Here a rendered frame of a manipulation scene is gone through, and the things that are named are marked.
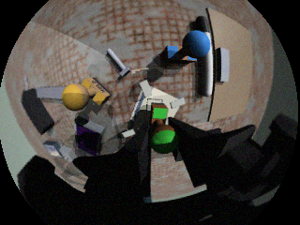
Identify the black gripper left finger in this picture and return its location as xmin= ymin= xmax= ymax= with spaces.
xmin=72 ymin=121 xmax=151 ymax=198

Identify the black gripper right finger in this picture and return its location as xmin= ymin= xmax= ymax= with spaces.
xmin=168 ymin=117 xmax=256 ymax=188

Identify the cream inspection card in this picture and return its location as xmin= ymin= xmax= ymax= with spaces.
xmin=123 ymin=80 xmax=185 ymax=138

